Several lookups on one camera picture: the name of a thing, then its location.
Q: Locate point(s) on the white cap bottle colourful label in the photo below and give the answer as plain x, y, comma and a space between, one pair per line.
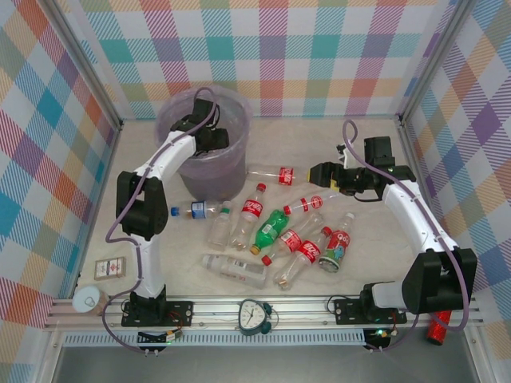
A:
337, 245

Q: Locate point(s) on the clear bottle green cap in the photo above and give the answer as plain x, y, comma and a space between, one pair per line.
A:
219, 233

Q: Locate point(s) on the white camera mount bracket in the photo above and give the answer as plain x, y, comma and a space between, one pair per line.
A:
343, 155

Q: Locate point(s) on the red glitter cylinder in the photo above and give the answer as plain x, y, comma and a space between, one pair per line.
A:
437, 329

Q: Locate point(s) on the aluminium mounting rail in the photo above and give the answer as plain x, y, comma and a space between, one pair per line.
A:
215, 309

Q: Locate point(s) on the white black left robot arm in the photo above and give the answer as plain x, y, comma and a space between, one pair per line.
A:
171, 153

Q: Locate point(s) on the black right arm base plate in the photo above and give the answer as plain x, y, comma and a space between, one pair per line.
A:
347, 311

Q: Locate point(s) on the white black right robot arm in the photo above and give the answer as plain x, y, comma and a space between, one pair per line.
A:
415, 223

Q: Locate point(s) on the green alarm clock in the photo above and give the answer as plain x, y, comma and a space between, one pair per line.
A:
250, 315

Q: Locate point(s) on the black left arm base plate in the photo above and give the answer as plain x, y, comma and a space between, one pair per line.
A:
179, 313

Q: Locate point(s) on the aluminium frame post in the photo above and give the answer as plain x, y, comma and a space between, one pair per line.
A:
88, 68
433, 60

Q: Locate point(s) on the clear bottle white label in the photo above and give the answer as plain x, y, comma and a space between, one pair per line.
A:
235, 271

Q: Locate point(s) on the purple translucent bin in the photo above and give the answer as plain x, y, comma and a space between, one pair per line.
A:
223, 175

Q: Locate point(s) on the green bottle yellow cap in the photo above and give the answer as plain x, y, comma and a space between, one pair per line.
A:
268, 231

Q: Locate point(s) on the clear bottle blue cap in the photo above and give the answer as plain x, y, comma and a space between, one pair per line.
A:
197, 210

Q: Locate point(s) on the playing card box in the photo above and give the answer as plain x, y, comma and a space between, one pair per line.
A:
109, 268

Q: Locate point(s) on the power connector green light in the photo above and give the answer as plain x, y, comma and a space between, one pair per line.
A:
381, 332
171, 337

